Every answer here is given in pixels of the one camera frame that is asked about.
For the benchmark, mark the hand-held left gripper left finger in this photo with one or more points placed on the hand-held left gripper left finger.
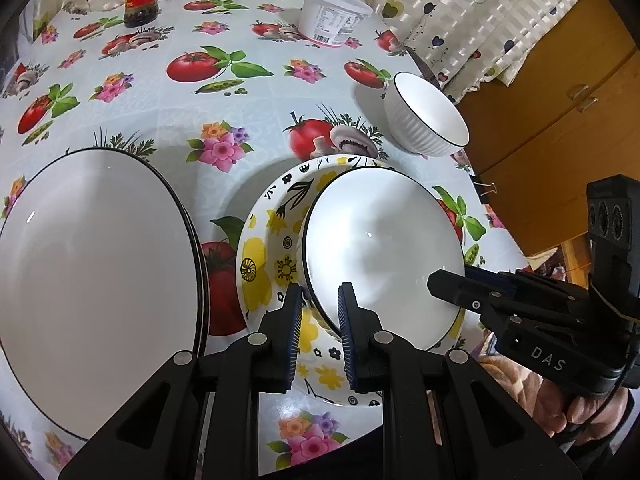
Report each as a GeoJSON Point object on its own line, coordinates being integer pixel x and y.
{"type": "Point", "coordinates": [292, 340]}

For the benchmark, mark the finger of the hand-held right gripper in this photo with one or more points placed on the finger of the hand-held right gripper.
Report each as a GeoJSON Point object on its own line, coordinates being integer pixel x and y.
{"type": "Point", "coordinates": [465, 292]}
{"type": "Point", "coordinates": [492, 276]}

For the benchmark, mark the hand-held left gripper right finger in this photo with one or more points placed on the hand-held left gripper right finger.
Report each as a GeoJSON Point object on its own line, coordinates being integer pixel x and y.
{"type": "Point", "coordinates": [347, 340]}

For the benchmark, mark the yellow floral plate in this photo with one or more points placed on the yellow floral plate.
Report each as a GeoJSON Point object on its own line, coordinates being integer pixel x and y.
{"type": "Point", "coordinates": [265, 255]}

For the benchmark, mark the white ribbed bowl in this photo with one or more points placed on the white ribbed bowl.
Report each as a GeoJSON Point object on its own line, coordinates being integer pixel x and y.
{"type": "Point", "coordinates": [425, 110]}
{"type": "Point", "coordinates": [380, 250]}

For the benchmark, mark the person's right hand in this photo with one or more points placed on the person's right hand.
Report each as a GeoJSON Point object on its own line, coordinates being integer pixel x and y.
{"type": "Point", "coordinates": [575, 415]}

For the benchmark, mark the black binder clip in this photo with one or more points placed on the black binder clip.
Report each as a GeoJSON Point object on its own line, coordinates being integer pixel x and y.
{"type": "Point", "coordinates": [484, 191]}

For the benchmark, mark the wooden cabinet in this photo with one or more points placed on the wooden cabinet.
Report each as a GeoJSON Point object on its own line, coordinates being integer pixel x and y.
{"type": "Point", "coordinates": [550, 150]}

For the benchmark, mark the vegetable print tablecloth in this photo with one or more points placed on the vegetable print tablecloth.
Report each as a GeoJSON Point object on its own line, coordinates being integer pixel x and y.
{"type": "Point", "coordinates": [165, 110]}

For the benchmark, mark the heart print curtain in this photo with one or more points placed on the heart print curtain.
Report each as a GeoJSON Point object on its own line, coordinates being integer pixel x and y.
{"type": "Point", "coordinates": [450, 5]}

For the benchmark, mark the white plastic tub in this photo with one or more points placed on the white plastic tub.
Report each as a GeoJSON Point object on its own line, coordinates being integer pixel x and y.
{"type": "Point", "coordinates": [332, 17]}

